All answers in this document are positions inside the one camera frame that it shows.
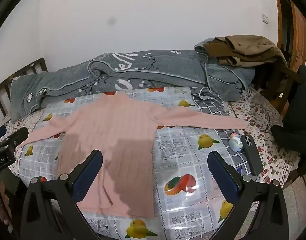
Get floral bedsheet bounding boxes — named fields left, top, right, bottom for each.
left=0, top=76, right=302, bottom=189

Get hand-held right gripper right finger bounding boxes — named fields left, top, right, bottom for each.
left=207, top=151, right=291, bottom=240

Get dark green garment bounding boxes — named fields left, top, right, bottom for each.
left=271, top=65, right=306, bottom=160

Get person's left hand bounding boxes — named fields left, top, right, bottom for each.
left=0, top=180, right=12, bottom=230

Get black smartphone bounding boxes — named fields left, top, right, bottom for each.
left=240, top=134, right=264, bottom=176

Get fruit print plastic tablecloth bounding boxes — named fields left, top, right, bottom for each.
left=15, top=86, right=259, bottom=240

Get pink knit sweater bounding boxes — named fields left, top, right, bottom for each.
left=16, top=92, right=248, bottom=219

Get wooden door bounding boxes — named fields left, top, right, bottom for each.
left=273, top=0, right=306, bottom=65

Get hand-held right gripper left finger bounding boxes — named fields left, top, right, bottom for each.
left=20, top=149, right=104, bottom=240

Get grey checked cloth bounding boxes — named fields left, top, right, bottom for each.
left=190, top=86, right=228, bottom=117

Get dark wooden headboard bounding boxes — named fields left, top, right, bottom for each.
left=0, top=57, right=48, bottom=130

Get dark wooden chair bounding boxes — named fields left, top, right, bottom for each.
left=253, top=50, right=304, bottom=115

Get grey floral quilt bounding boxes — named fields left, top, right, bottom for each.
left=10, top=39, right=256, bottom=123

